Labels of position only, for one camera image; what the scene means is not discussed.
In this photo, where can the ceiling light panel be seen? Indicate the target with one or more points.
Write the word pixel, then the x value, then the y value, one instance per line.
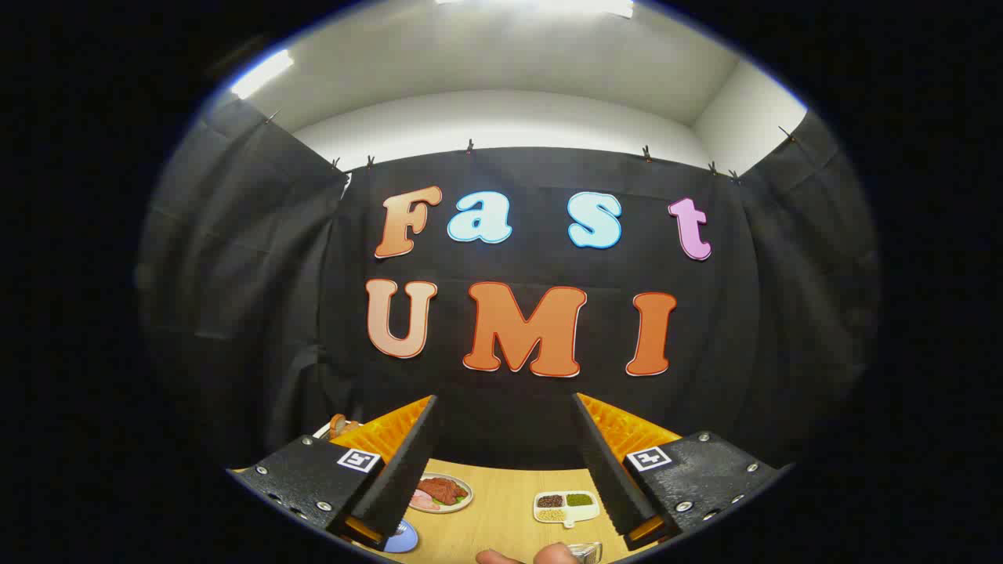
pixel 564 6
pixel 262 73

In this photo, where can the brown bread slice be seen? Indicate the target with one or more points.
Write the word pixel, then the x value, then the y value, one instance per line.
pixel 338 425

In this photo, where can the white divided dish with beans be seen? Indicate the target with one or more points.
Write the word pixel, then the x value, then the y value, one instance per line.
pixel 566 509

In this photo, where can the plate of meat slices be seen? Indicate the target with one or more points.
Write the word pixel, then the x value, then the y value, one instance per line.
pixel 447 492

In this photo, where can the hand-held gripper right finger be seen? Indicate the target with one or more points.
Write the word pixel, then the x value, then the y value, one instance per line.
pixel 607 478

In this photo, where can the blue round plate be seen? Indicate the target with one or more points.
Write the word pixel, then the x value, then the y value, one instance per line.
pixel 403 539

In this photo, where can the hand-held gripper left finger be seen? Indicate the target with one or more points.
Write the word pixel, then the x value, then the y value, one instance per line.
pixel 407 478

